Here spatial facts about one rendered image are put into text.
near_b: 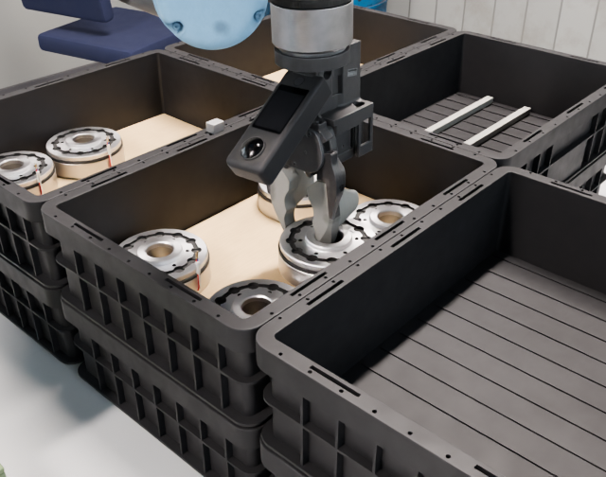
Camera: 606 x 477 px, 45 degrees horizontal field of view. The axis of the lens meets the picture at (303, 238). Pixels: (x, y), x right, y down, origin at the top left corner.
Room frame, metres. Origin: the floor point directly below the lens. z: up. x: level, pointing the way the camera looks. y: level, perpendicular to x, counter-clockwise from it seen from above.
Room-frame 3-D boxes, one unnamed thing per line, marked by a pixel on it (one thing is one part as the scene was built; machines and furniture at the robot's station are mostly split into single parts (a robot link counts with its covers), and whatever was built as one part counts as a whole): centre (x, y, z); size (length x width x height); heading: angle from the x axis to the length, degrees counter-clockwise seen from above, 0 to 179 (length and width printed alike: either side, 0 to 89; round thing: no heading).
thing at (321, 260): (0.64, -0.03, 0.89); 0.10 x 0.10 x 0.01
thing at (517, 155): (0.98, -0.24, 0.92); 0.40 x 0.30 x 0.02; 138
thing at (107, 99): (0.88, 0.25, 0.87); 0.40 x 0.30 x 0.11; 138
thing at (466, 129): (0.98, -0.24, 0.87); 0.40 x 0.30 x 0.11; 138
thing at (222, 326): (0.68, 0.02, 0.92); 0.40 x 0.30 x 0.02; 138
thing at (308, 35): (0.68, -0.01, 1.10); 0.08 x 0.08 x 0.05
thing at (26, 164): (0.85, 0.38, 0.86); 0.05 x 0.05 x 0.01
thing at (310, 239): (0.64, -0.03, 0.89); 0.05 x 0.05 x 0.01
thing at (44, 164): (0.85, 0.38, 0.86); 0.10 x 0.10 x 0.01
